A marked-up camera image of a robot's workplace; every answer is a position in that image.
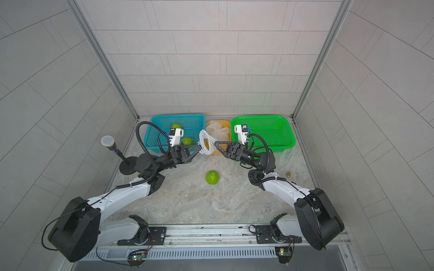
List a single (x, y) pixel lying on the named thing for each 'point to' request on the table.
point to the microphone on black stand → (128, 165)
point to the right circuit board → (284, 253)
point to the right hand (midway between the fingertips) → (217, 151)
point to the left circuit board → (137, 258)
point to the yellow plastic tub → (225, 123)
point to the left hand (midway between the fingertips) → (201, 153)
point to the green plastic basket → (267, 131)
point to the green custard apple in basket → (176, 126)
